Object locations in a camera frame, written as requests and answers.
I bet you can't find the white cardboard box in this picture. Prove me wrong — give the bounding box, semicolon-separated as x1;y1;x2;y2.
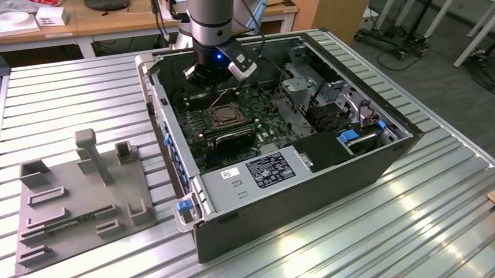
35;7;69;27

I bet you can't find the wooden cabinet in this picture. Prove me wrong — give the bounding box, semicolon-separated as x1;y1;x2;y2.
312;0;371;46

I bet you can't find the black round stand base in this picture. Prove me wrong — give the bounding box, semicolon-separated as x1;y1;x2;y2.
84;0;129;10

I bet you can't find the grey power supply unit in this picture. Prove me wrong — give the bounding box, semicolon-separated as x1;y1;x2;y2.
197;144;315;214

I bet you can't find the red packet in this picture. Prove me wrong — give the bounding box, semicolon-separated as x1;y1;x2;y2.
28;0;65;8

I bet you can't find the silver CPU chip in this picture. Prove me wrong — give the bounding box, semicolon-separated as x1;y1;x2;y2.
215;107;237;122

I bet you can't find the black graphics card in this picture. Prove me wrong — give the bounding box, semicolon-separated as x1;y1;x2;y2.
208;129;259;155

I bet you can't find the green motherboard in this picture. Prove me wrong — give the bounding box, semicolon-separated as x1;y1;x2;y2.
172;86;309;171

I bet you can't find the blue disk carrier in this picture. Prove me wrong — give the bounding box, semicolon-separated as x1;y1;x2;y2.
336;130;360;145

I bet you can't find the wooden desk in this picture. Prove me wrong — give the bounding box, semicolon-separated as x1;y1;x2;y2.
0;0;300;58

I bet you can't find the green RAM stick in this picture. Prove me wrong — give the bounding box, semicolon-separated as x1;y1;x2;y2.
41;213;97;233

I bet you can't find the CPU socket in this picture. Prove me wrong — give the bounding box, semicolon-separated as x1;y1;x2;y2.
205;103;253;129

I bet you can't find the black and grey PC case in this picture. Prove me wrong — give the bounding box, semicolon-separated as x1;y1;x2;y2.
133;28;424;264

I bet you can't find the grey parts rack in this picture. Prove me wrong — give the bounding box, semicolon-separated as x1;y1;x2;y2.
15;129;157;275

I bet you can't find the blue case latch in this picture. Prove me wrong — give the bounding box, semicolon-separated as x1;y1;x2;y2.
175;199;193;215

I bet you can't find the white table frame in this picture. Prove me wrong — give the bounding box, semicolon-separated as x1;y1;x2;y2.
451;0;495;69

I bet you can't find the white round plate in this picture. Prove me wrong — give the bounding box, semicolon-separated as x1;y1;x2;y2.
0;10;40;33

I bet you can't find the black wheeled stand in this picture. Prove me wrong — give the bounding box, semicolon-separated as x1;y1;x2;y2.
354;0;432;61

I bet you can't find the metal socket cover frame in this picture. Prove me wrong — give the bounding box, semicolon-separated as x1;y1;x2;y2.
207;102;244;128

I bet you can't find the metal drive cage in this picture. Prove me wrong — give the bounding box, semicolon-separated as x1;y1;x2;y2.
276;45;351;136

